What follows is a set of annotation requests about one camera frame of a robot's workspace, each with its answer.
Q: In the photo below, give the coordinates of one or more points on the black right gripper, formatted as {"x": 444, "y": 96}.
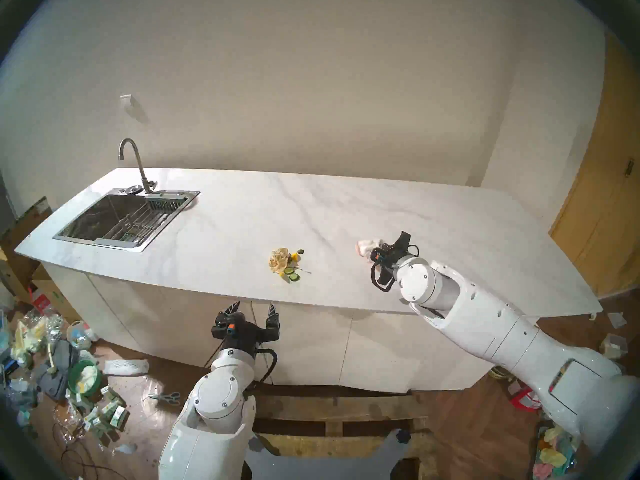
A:
{"x": 395, "y": 259}

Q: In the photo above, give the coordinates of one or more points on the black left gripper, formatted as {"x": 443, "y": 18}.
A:
{"x": 242, "y": 334}

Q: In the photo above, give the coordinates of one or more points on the pink white cloth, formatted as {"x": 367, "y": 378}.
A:
{"x": 367, "y": 248}

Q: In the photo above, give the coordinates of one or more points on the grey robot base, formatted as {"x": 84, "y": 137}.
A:
{"x": 320, "y": 466}

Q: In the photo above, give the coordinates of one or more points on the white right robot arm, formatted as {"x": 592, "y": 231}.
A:
{"x": 500, "y": 324}

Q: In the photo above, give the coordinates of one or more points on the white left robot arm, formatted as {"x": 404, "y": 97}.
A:
{"x": 220, "y": 404}

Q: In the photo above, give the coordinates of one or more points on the crumpled tan paper napkin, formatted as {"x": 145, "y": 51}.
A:
{"x": 278, "y": 260}

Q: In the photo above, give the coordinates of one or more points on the white counter cabinet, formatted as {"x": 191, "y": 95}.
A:
{"x": 310, "y": 344}

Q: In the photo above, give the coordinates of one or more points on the wooden pallet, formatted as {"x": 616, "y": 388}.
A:
{"x": 340, "y": 409}

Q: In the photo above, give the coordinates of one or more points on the white foam net sleeve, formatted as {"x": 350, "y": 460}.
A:
{"x": 125, "y": 368}

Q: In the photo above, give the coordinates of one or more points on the grey slotted sink strainer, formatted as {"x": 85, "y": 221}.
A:
{"x": 165, "y": 202}

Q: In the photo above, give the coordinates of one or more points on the steel gooseneck faucet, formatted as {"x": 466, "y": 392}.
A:
{"x": 147, "y": 185}

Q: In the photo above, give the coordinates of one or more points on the round woven basket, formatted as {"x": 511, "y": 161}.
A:
{"x": 500, "y": 373}

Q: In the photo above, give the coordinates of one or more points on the round steel drain cap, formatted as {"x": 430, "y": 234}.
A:
{"x": 134, "y": 189}

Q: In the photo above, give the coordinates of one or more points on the white plastic jug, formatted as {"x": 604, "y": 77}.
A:
{"x": 80, "y": 336}

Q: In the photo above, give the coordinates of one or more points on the green white carton pile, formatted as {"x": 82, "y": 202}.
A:
{"x": 107, "y": 414}

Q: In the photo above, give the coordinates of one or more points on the green plastic bowl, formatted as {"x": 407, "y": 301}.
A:
{"x": 82, "y": 381}

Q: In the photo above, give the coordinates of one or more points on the stainless steel sink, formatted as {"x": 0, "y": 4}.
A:
{"x": 90, "y": 224}

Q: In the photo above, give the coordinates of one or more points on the black base knob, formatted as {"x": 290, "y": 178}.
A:
{"x": 403, "y": 436}

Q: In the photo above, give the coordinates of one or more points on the grey fabric bag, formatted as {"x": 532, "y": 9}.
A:
{"x": 60, "y": 364}

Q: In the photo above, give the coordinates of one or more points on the red white packet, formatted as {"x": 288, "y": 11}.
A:
{"x": 524, "y": 400}

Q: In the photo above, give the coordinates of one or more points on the cardboard box red label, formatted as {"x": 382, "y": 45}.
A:
{"x": 47, "y": 299}

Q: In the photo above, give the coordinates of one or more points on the wooden door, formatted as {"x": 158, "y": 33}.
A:
{"x": 605, "y": 209}

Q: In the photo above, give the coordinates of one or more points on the yellow green plastic bag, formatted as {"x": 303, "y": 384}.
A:
{"x": 27, "y": 341}

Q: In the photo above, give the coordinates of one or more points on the white paper sheet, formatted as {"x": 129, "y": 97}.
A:
{"x": 616, "y": 320}

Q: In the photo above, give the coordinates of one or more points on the clear plastic container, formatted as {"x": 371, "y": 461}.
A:
{"x": 615, "y": 345}

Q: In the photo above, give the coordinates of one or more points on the brown cardboard box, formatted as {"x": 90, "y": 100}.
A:
{"x": 22, "y": 226}

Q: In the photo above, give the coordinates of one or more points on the brass door hinge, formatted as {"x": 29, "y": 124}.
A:
{"x": 629, "y": 167}

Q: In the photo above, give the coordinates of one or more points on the tray of pastel sponges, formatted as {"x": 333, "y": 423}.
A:
{"x": 552, "y": 456}

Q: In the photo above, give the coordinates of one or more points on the white wall socket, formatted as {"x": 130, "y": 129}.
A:
{"x": 127, "y": 102}

